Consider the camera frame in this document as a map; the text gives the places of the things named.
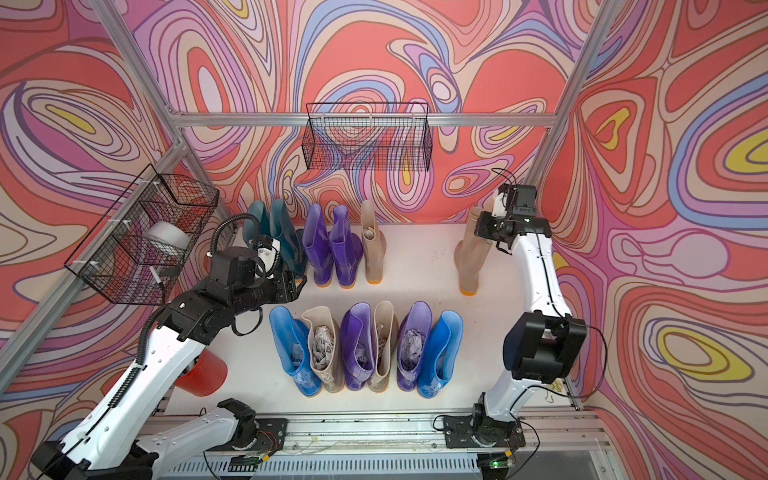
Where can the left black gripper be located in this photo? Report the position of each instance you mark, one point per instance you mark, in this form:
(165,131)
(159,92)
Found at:
(286,287)

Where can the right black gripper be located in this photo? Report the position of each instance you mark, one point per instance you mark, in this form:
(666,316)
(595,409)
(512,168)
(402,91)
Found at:
(481,229)

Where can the beige boot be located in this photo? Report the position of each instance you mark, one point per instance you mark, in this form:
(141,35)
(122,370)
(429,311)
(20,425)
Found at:
(470,255)
(385,330)
(324,347)
(374,244)

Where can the teal boot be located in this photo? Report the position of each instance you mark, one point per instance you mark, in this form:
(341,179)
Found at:
(282,230)
(251,231)

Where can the blue boot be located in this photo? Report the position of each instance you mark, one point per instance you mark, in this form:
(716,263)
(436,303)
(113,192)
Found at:
(291,341)
(440,355)

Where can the dark purple boot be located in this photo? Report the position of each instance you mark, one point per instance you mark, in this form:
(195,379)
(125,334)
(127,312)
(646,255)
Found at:
(316,246)
(346,248)

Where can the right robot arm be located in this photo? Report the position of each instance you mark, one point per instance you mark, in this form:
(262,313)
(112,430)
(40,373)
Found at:
(544,343)

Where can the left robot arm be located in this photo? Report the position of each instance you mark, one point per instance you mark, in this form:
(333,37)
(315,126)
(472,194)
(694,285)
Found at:
(107,444)

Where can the white tape roll in basket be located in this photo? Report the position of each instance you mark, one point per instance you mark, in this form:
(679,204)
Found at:
(167,238)

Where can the white marker in basket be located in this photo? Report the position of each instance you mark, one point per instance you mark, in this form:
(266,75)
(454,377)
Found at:
(166,276)

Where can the red cup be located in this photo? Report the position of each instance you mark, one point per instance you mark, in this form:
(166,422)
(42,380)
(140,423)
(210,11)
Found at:
(205,375)

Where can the purple boot front right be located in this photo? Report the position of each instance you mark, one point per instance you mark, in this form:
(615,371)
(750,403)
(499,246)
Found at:
(413,336)

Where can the purple boot front left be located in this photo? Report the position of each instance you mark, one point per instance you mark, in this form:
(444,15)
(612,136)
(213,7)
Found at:
(357,343)

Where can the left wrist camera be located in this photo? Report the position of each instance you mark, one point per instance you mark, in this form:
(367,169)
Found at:
(236,266)

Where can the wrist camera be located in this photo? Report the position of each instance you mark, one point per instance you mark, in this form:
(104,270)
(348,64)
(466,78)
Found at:
(514,199)
(236,266)

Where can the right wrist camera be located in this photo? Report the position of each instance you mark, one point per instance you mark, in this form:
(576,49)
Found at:
(514,199)

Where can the black wire basket left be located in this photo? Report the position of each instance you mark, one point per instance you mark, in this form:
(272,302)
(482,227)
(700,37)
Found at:
(114,257)

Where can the black wire basket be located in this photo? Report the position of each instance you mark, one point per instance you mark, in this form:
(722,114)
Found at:
(368,136)
(114,257)

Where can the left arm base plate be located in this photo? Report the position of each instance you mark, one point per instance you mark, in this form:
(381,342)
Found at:
(263,435)

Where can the black wire basket back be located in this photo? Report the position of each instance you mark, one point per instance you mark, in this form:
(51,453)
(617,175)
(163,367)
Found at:
(368,136)

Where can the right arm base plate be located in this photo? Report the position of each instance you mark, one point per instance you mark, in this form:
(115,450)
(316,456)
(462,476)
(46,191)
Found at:
(464,432)

